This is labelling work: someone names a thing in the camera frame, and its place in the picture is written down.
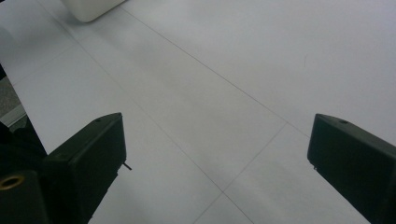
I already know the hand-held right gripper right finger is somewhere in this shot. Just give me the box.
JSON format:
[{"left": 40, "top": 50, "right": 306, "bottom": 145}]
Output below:
[{"left": 306, "top": 113, "right": 396, "bottom": 224}]

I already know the white plastic storage box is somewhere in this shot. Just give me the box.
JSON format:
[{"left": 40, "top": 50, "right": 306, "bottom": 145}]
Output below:
[{"left": 60, "top": 0, "right": 127, "bottom": 23}]

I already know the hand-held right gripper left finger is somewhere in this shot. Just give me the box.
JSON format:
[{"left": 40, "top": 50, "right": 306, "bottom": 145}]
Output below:
[{"left": 42, "top": 112, "right": 128, "bottom": 224}]

